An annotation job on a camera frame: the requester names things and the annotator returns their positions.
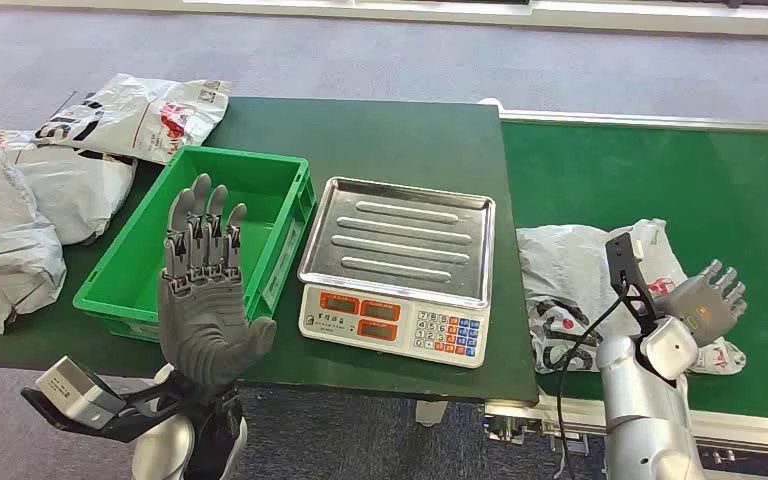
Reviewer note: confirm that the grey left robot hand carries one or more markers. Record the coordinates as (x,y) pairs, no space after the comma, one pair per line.
(202,324)

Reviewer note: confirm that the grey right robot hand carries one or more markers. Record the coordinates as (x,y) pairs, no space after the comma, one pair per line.
(705,308)

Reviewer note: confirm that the white printed courier bag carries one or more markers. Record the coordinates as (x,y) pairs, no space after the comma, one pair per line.
(569,265)

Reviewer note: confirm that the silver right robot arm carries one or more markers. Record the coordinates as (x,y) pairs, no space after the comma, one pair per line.
(642,411)

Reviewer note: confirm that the green plastic crate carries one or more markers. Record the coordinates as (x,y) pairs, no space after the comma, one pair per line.
(258,192)

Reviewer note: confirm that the bulging white courier bag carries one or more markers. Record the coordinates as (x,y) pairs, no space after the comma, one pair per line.
(72,192)

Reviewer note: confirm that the crumpled grey courier bag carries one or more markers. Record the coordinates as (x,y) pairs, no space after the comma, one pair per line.
(6,258)

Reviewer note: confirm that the white electronic scale steel tray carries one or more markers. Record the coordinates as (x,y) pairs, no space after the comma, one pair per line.
(397,232)

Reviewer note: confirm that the flat white courier bag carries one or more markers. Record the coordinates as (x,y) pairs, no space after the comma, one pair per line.
(132,112)

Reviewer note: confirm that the white table leg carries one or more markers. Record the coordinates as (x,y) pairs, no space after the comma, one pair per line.
(430,414)

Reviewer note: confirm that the dark green table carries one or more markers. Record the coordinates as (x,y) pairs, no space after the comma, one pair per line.
(371,139)

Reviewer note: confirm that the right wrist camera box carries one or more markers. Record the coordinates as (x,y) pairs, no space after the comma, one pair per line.
(626,262)

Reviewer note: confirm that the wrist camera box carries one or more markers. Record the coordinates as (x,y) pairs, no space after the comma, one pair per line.
(76,391)
(626,262)

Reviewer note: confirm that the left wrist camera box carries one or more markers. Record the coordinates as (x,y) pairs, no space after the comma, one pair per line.
(76,391)

